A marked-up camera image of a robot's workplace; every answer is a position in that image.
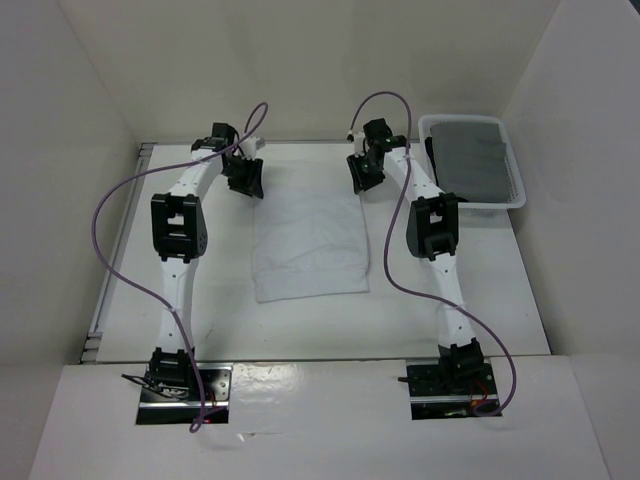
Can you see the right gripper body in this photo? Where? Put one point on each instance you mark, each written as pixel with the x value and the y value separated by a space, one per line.
pixel 369 164

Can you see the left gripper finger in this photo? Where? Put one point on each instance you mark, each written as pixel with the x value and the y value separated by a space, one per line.
pixel 238 181
pixel 254 179

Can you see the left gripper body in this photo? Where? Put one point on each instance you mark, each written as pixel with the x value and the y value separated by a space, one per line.
pixel 239 165

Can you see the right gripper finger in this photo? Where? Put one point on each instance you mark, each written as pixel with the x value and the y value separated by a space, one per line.
pixel 372 178
pixel 358 169

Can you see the white skirt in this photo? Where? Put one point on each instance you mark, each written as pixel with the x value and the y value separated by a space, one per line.
pixel 308 243

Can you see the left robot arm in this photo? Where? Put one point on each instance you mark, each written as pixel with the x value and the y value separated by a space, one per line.
pixel 180 239

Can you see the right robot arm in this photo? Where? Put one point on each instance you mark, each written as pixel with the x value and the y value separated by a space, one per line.
pixel 432 236

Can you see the black skirt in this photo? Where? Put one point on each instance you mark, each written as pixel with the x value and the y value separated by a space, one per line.
pixel 428 144

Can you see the grey skirt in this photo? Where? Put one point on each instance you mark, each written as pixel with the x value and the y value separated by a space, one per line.
pixel 469 160

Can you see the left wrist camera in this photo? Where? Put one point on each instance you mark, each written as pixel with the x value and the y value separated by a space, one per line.
pixel 251 145

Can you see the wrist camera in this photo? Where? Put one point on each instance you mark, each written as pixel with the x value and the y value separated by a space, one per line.
pixel 251 145
pixel 358 141

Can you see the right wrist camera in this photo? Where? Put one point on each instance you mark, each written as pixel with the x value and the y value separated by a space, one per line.
pixel 358 141

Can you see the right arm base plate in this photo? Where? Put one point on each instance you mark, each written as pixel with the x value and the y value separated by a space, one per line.
pixel 431 397

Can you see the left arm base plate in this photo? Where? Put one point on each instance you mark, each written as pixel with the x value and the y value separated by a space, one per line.
pixel 181 406

